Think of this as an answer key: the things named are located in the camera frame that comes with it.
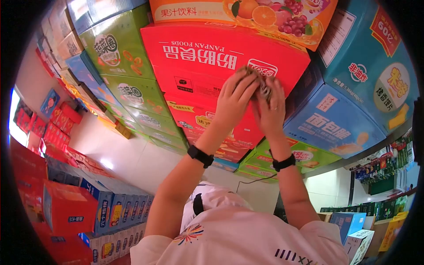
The person's right hand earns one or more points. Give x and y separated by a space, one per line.
270 116

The full shop shelf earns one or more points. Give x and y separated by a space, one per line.
384 175

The stack of light green cartons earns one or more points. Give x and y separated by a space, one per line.
308 155

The person's left hand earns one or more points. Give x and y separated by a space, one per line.
232 106

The white patterned carton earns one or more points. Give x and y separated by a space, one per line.
359 245

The large red carton white print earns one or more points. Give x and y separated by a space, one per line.
198 56

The red carton yellow label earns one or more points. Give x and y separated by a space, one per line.
195 119

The person's left fingers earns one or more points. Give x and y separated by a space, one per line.
243 87

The person's body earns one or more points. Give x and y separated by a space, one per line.
238 238

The row of white cartons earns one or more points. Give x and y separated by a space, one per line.
116 243

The stack of red orange cartons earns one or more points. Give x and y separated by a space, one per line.
53 205

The person's right fingers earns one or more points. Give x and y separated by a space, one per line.
276 96

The brown packet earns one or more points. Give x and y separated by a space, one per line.
261 84

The large teal carton red label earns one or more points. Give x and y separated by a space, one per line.
367 63

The pile of red gift boxes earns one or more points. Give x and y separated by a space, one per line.
49 122

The blue carton bread print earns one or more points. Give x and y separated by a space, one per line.
331 126

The plain blue carton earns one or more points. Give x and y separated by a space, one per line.
347 223

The black wrist band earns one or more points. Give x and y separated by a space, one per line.
200 156
283 163

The row of blue yellow cartons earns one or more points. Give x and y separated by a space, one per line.
122 205

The orange fruit print carton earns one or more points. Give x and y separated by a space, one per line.
251 16

